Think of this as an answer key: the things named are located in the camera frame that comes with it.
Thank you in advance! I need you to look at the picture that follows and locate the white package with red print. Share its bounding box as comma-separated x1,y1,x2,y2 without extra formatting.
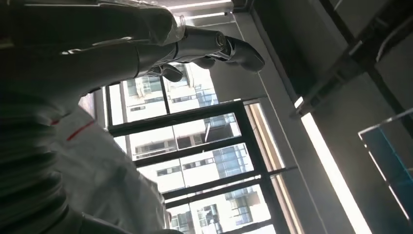
48,106,170,234

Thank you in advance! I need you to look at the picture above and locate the long ceiling light strip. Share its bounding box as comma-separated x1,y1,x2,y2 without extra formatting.
167,0,234,10
294,96,373,234

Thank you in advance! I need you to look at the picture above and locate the black framed window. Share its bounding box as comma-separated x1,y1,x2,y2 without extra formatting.
103,63,299,234

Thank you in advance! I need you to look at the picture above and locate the black ceiling beam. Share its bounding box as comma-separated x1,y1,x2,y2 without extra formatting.
290,0,413,118

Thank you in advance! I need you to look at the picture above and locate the blue glass panel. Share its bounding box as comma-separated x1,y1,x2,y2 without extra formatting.
358,108,413,227

